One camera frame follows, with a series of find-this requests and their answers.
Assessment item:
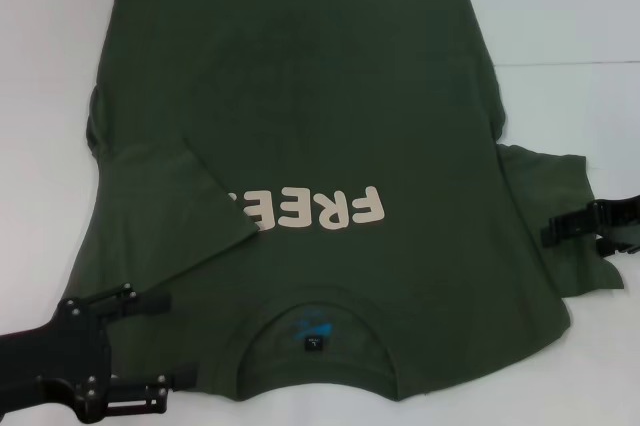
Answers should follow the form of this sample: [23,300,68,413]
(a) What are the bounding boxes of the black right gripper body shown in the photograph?
[587,195,640,232]

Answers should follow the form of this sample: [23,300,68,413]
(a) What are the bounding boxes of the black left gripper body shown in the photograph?
[0,298,115,426]

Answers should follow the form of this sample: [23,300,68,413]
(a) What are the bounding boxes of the dark green FREE t-shirt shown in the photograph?
[62,0,626,405]

